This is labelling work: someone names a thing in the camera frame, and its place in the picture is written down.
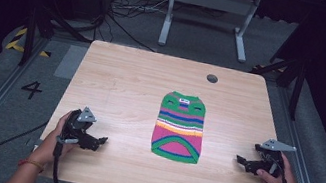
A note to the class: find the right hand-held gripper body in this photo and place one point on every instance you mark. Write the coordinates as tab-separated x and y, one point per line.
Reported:
269	157

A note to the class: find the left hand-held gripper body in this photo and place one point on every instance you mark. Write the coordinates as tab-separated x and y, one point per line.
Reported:
75	127

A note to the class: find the person's left hand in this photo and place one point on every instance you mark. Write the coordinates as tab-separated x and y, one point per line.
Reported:
48	147

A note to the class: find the striped knitted pet sweater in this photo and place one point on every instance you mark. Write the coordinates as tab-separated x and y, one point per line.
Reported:
179	128

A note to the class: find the black tripod stand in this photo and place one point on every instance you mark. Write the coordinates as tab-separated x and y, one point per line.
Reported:
297	84
30	34

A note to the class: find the yellow black hazard tape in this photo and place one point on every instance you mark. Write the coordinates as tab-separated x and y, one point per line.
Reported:
17	43

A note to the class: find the white metal stand frame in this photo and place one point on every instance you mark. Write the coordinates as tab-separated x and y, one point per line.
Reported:
212	0

